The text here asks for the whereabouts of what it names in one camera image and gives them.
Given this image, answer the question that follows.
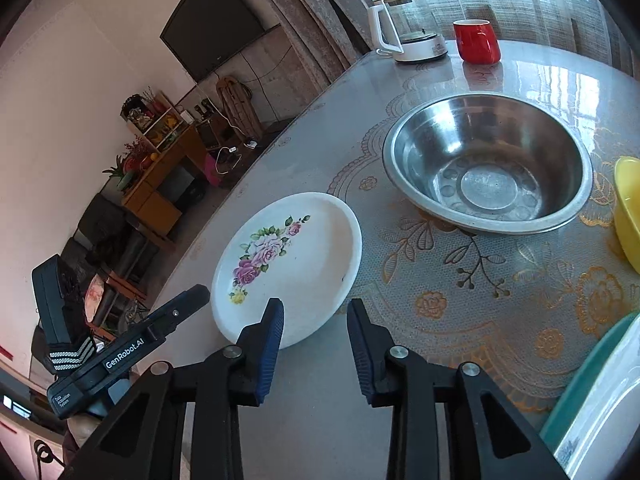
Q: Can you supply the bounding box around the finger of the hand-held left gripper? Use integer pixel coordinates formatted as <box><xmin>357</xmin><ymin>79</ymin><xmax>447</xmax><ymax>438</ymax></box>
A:
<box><xmin>144</xmin><ymin>284</ymin><xmax>211</xmax><ymax>342</ymax></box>

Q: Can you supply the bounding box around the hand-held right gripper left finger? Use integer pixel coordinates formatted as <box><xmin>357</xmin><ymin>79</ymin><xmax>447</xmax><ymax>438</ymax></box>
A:
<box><xmin>60</xmin><ymin>297</ymin><xmax>286</xmax><ymax>480</ymax></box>

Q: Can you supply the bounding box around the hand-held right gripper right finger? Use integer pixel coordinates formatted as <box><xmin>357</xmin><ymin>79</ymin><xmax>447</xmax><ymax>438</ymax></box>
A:
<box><xmin>346</xmin><ymin>298</ymin><xmax>556</xmax><ymax>480</ymax></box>

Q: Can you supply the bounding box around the white rose print plate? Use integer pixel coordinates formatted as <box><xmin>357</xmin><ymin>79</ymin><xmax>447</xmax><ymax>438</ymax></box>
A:
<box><xmin>211</xmin><ymin>192</ymin><xmax>363</xmax><ymax>351</ymax></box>

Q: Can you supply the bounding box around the stainless steel bowl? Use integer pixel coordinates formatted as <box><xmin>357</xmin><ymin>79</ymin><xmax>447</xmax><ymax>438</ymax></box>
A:
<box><xmin>382</xmin><ymin>92</ymin><xmax>594</xmax><ymax>235</ymax></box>

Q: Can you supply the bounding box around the yellow bowl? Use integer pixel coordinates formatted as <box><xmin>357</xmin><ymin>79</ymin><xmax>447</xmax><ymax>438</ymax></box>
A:
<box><xmin>613</xmin><ymin>156</ymin><xmax>640</xmax><ymax>277</ymax></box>

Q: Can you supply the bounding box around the pink round dish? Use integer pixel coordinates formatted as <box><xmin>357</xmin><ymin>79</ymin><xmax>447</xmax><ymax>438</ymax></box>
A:
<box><xmin>84</xmin><ymin>275</ymin><xmax>106</xmax><ymax>322</ymax></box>

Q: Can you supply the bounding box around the dark sofa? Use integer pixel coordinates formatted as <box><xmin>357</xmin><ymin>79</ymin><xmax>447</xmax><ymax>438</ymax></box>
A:
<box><xmin>74</xmin><ymin>194</ymin><xmax>151</xmax><ymax>283</ymax></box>

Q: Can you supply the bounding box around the gold floral lace tablecloth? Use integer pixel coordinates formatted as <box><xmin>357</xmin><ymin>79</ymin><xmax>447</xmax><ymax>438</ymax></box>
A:
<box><xmin>325</xmin><ymin>40</ymin><xmax>640</xmax><ymax>411</ymax></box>

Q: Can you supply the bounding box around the wooden cabinet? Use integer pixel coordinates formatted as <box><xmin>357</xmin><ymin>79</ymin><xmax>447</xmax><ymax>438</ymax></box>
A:
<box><xmin>120</xmin><ymin>91</ymin><xmax>221</xmax><ymax>241</ymax></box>

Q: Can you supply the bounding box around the pink bag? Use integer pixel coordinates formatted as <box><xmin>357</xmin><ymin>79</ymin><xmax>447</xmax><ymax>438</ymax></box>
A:
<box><xmin>204</xmin><ymin>154</ymin><xmax>224</xmax><ymax>187</ymax></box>

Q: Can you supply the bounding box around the green potted plant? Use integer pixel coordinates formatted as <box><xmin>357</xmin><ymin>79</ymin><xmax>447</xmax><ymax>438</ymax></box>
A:
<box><xmin>102</xmin><ymin>155</ymin><xmax>137</xmax><ymax>192</ymax></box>

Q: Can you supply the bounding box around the red flower bunch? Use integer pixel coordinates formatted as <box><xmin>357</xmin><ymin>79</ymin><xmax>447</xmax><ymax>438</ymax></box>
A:
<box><xmin>125</xmin><ymin>137</ymin><xmax>152</xmax><ymax>162</ymax></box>

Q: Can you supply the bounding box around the dark figurine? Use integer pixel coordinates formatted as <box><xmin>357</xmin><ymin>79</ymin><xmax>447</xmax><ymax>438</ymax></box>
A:
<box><xmin>122</xmin><ymin>94</ymin><xmax>154</xmax><ymax>131</ymax></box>

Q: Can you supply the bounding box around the wooden chair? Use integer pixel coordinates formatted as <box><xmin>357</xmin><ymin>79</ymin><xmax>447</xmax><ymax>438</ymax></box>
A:
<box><xmin>217</xmin><ymin>76</ymin><xmax>262</xmax><ymax>142</ymax></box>

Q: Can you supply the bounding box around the grey curtain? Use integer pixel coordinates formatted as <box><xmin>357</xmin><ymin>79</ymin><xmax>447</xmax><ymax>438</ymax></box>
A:
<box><xmin>240</xmin><ymin>0</ymin><xmax>373</xmax><ymax>126</ymax></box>

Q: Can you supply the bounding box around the red mug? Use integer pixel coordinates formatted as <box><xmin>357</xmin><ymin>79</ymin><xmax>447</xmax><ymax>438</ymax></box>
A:
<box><xmin>453</xmin><ymin>18</ymin><xmax>502</xmax><ymax>65</ymax></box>

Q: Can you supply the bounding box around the black wall television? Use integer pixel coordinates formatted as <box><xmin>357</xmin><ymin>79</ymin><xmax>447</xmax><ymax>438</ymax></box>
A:
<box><xmin>160</xmin><ymin>0</ymin><xmax>266</xmax><ymax>82</ymax></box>

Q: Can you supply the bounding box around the glass kettle with white handle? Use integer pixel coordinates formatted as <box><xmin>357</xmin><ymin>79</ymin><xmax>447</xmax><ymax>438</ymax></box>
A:
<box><xmin>367</xmin><ymin>0</ymin><xmax>449</xmax><ymax>64</ymax></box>

